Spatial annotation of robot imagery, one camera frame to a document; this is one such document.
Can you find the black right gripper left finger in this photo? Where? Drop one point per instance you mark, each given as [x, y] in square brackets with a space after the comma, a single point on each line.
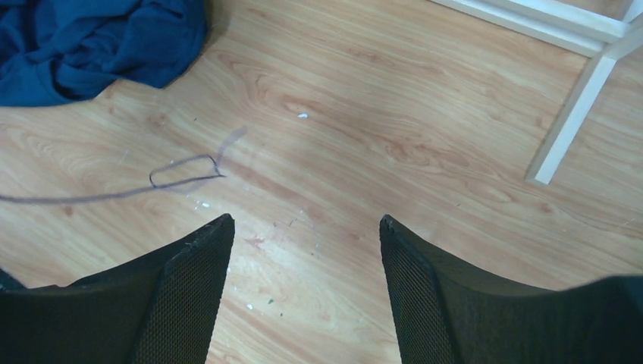
[158, 308]

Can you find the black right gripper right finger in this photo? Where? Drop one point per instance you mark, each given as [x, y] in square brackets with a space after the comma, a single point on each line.
[447, 310]

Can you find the blue crumpled cloth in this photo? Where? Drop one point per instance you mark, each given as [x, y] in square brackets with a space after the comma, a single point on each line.
[59, 52]

